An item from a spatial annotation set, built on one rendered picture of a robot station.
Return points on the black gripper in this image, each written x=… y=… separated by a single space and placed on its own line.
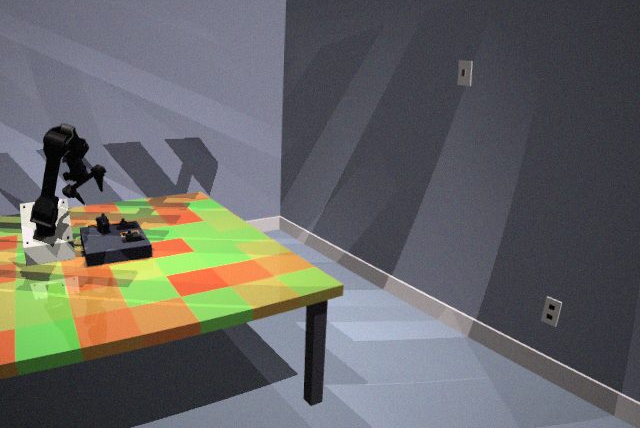
x=81 y=175

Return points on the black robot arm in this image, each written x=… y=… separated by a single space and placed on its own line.
x=57 y=142

